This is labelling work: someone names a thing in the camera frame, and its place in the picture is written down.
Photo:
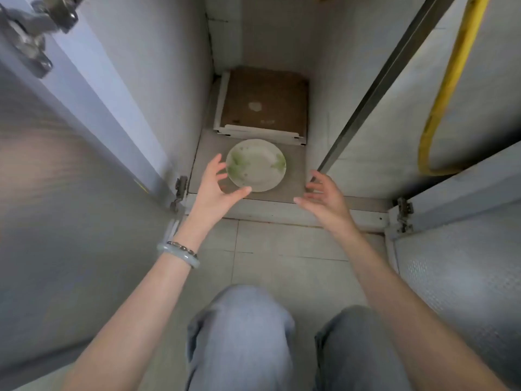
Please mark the person's right hand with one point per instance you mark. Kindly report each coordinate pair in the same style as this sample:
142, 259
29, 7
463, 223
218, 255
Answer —
331, 207

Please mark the person's left hand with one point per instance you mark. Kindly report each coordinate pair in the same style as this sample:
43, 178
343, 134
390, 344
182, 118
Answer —
211, 203

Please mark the white green leaf plate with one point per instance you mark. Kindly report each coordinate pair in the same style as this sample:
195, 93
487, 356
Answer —
256, 164

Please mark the green glossy cabinet door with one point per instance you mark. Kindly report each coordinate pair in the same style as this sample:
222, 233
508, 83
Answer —
468, 280
61, 219

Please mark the person's left forearm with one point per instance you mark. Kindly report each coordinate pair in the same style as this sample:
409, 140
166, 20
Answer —
134, 329

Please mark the person's right forearm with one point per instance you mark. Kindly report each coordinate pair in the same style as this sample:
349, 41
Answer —
415, 313

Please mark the person's light blue trousers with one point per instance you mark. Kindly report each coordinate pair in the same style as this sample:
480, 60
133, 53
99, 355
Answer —
244, 342

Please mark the metal door hinge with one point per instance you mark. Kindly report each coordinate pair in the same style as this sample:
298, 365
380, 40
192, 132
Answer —
28, 40
179, 193
404, 213

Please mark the pale green jade bangle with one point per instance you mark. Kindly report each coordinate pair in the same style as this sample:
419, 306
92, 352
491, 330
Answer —
179, 254

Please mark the white plastic panel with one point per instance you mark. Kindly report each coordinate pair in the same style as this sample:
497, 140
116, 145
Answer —
285, 140

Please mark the brown cardboard box in tray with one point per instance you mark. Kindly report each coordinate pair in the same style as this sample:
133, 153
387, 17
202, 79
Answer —
222, 101

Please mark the brown cardboard sheet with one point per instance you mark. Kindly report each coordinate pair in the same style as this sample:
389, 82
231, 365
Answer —
264, 97

